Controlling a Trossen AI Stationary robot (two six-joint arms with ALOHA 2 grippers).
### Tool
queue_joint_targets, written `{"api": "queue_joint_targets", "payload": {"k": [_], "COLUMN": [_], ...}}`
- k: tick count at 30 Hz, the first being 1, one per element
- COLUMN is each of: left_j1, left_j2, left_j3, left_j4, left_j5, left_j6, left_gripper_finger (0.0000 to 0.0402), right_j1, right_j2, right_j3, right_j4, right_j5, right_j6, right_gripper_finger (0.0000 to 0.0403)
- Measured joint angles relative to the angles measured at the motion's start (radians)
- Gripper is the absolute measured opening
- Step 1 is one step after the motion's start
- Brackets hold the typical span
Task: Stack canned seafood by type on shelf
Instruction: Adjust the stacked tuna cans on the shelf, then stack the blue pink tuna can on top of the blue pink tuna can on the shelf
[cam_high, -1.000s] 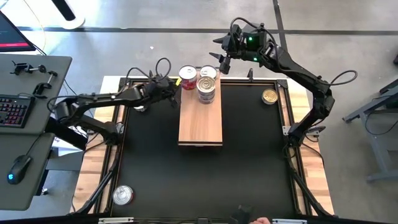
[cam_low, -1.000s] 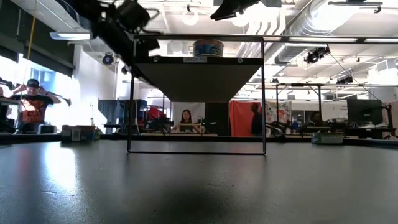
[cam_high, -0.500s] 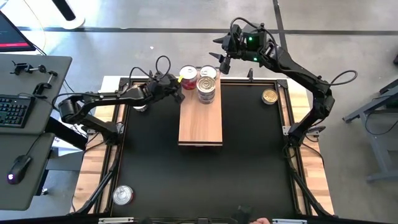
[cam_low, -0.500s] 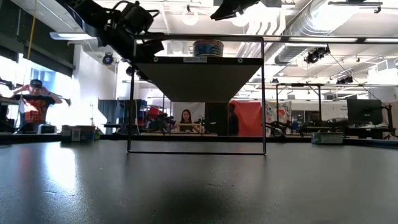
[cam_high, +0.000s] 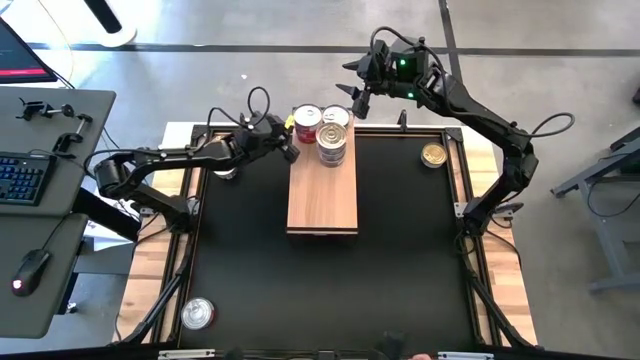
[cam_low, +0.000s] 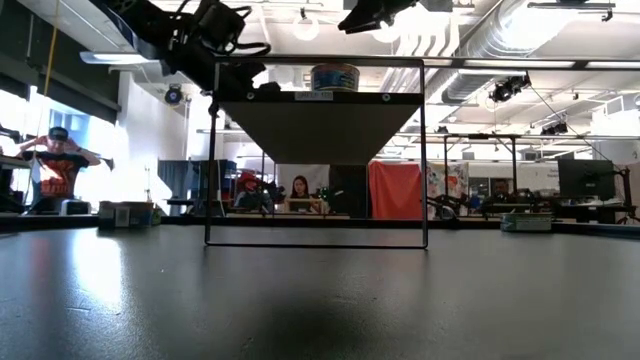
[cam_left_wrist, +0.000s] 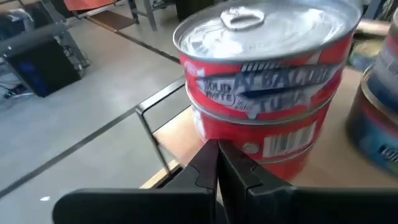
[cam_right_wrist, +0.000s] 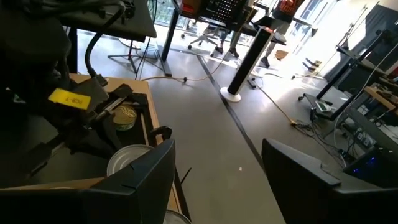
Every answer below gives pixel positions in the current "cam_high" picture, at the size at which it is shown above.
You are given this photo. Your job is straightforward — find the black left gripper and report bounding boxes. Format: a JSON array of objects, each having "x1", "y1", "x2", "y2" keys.
[{"x1": 239, "y1": 115, "x2": 301, "y2": 164}]

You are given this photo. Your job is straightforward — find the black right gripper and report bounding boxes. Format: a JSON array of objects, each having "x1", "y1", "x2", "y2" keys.
[{"x1": 334, "y1": 37, "x2": 441, "y2": 120}]

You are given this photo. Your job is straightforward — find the silver lid green label can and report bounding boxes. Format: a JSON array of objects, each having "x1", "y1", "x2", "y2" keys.
[{"x1": 322, "y1": 103, "x2": 352, "y2": 129}]

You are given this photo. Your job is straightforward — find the silver cans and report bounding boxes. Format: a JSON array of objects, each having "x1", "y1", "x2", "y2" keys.
[{"x1": 315, "y1": 121, "x2": 349, "y2": 154}]

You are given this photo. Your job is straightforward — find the gold lid seafood can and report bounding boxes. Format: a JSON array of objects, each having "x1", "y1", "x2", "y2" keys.
[{"x1": 420, "y1": 141, "x2": 449, "y2": 169}]

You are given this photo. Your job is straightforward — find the wooden board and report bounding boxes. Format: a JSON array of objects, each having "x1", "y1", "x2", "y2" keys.
[{"x1": 286, "y1": 105, "x2": 359, "y2": 236}]

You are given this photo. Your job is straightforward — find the black desk leg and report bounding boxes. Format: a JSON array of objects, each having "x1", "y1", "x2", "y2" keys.
[{"x1": 72, "y1": 187, "x2": 141, "y2": 241}]

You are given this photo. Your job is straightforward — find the black support strut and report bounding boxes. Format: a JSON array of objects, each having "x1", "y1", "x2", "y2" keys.
[
  {"x1": 459, "y1": 259, "x2": 534, "y2": 349},
  {"x1": 119, "y1": 239, "x2": 194, "y2": 346}
]

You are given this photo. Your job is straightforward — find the white stand base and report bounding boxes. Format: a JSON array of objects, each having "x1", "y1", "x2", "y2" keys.
[{"x1": 74, "y1": 0, "x2": 139, "y2": 49}]

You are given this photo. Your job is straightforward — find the small black desk clamp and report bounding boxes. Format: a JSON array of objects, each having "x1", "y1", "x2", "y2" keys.
[{"x1": 51, "y1": 130, "x2": 86, "y2": 156}]

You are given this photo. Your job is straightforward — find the person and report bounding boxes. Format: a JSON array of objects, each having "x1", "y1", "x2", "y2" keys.
[{"x1": 369, "y1": 329, "x2": 436, "y2": 360}]

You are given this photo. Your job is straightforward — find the grey desk panel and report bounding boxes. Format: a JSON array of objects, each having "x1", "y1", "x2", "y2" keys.
[
  {"x1": 0, "y1": 85, "x2": 117, "y2": 217},
  {"x1": 0, "y1": 212, "x2": 90, "y2": 340}
]

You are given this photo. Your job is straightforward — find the long black desk clamp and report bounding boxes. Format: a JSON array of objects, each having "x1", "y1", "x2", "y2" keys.
[{"x1": 15, "y1": 97, "x2": 95, "y2": 124}]

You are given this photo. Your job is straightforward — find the black RGB keyboard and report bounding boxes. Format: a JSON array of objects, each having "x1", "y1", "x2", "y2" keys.
[{"x1": 0, "y1": 151, "x2": 59, "y2": 207}]

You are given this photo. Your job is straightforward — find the dark monitor red stripe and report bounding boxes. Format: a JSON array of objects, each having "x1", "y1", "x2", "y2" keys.
[{"x1": 0, "y1": 17, "x2": 59, "y2": 85}]

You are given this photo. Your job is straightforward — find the black computer mouse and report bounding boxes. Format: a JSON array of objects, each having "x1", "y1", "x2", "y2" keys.
[{"x1": 10, "y1": 248, "x2": 52, "y2": 298}]

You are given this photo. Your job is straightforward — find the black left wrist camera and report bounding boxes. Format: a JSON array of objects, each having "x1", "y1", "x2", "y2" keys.
[{"x1": 249, "y1": 115, "x2": 281, "y2": 134}]

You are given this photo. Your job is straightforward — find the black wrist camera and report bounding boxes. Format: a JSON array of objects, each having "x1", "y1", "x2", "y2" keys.
[
  {"x1": 249, "y1": 115, "x2": 281, "y2": 134},
  {"x1": 368, "y1": 38, "x2": 391, "y2": 71}
]

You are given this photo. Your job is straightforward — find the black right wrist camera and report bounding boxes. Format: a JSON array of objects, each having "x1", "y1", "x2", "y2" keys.
[{"x1": 368, "y1": 38, "x2": 391, "y2": 71}]

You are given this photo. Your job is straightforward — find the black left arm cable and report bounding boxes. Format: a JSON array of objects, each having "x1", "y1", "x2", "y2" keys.
[{"x1": 207, "y1": 85, "x2": 272, "y2": 131}]

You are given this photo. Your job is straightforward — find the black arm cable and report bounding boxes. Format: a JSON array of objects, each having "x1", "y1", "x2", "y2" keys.
[
  {"x1": 207, "y1": 85, "x2": 272, "y2": 131},
  {"x1": 509, "y1": 112, "x2": 576, "y2": 139}
]

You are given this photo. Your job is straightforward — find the black aluminium table frame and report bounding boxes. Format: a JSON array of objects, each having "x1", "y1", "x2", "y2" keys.
[{"x1": 149, "y1": 122, "x2": 506, "y2": 351}]

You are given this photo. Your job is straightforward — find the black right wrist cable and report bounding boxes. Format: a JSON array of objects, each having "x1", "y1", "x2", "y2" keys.
[{"x1": 368, "y1": 25, "x2": 441, "y2": 61}]

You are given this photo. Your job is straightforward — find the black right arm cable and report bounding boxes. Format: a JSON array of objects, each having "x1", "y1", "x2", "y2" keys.
[{"x1": 509, "y1": 112, "x2": 576, "y2": 139}]

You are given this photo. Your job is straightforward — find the silver bracket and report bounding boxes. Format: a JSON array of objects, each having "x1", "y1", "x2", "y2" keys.
[
  {"x1": 157, "y1": 348, "x2": 216, "y2": 360},
  {"x1": 437, "y1": 351, "x2": 495, "y2": 360}
]

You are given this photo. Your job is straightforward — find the yellow cable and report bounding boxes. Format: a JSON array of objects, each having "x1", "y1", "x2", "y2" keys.
[{"x1": 37, "y1": 0, "x2": 76, "y2": 86}]

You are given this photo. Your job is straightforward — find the grey desk frame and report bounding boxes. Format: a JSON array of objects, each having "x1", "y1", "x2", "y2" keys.
[{"x1": 549, "y1": 124, "x2": 640, "y2": 294}]

